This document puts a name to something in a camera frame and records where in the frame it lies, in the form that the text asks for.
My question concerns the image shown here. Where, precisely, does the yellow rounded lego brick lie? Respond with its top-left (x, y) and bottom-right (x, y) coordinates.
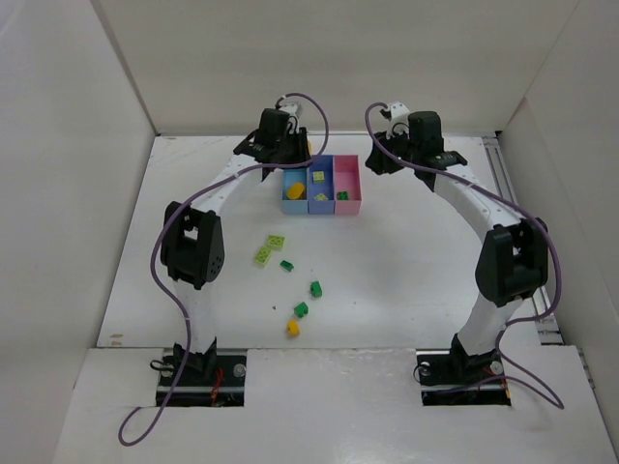
top-left (285, 182), bottom-right (306, 201)

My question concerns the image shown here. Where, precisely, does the light green lego brick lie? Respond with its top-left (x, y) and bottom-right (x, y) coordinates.
top-left (253, 246), bottom-right (273, 267)
top-left (313, 192), bottom-right (329, 201)
top-left (312, 170), bottom-right (325, 184)
top-left (265, 235), bottom-right (285, 251)

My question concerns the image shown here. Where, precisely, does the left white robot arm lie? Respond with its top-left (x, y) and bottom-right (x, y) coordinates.
top-left (161, 101), bottom-right (310, 379)

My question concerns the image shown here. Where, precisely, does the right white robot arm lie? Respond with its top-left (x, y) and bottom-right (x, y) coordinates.
top-left (366, 101), bottom-right (548, 386)

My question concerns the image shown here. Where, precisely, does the light blue container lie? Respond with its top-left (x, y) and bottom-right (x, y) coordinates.
top-left (281, 168), bottom-right (309, 215)

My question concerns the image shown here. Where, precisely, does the pink container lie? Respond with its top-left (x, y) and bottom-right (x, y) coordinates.
top-left (334, 155), bottom-right (362, 216)

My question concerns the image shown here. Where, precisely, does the small dark green lego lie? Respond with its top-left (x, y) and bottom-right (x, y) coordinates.
top-left (280, 260), bottom-right (294, 272)

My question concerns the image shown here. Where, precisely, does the small yellow lego brick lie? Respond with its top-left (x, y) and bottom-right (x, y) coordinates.
top-left (286, 320), bottom-right (300, 337)

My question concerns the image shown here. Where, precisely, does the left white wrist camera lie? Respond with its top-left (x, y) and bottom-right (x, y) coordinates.
top-left (276, 101), bottom-right (303, 133)

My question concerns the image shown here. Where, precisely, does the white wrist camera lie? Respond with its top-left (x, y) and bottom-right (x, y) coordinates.
top-left (276, 101), bottom-right (303, 133)
top-left (380, 101), bottom-right (410, 139)

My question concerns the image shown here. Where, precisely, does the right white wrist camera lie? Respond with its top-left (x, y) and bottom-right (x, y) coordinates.
top-left (380, 101), bottom-right (410, 139)

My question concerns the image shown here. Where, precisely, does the aluminium rail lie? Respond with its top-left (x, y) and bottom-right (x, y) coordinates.
top-left (482, 135), bottom-right (565, 346)

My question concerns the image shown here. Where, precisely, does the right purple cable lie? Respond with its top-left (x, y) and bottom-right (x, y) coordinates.
top-left (363, 101), bottom-right (566, 411)

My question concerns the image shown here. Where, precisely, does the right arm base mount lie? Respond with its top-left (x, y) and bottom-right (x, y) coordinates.
top-left (413, 336), bottom-right (512, 406)

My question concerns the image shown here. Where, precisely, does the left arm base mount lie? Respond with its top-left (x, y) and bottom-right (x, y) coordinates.
top-left (150, 343), bottom-right (248, 408)

